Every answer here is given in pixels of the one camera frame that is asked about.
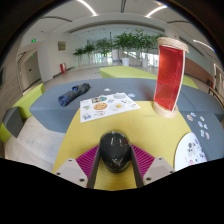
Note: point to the lime green ottoman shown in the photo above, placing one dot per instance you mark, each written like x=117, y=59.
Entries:
x=30, y=98

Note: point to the small printed sticker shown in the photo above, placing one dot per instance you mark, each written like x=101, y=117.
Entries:
x=205, y=126
x=107, y=89
x=202, y=132
x=200, y=124
x=202, y=118
x=207, y=135
x=193, y=114
x=131, y=95
x=189, y=117

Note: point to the folded dark blue umbrella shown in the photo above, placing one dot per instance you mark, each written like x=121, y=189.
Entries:
x=73, y=94

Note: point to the green exit sign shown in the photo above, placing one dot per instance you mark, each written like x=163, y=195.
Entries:
x=33, y=40

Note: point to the black computer mouse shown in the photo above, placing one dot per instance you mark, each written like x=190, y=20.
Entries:
x=115, y=150

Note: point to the round white printed mouse pad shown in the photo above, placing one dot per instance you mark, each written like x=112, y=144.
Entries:
x=190, y=151

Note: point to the white printed sticker sheet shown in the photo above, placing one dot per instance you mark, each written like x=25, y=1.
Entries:
x=106, y=107

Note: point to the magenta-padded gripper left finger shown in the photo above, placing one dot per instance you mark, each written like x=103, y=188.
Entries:
x=71, y=171

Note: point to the olive wall plaque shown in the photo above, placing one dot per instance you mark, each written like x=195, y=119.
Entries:
x=62, y=45

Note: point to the red fire extinguisher box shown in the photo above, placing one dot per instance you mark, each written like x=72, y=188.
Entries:
x=63, y=68

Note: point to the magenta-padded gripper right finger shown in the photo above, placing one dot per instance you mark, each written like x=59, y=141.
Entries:
x=158, y=170

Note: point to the row of potted green plants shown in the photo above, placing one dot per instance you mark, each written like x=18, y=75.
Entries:
x=125, y=41

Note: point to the long ceiling light strips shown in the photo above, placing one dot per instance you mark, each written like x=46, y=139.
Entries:
x=87, y=7

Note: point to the dark grey ottoman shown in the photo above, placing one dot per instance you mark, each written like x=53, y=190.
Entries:
x=13, y=121

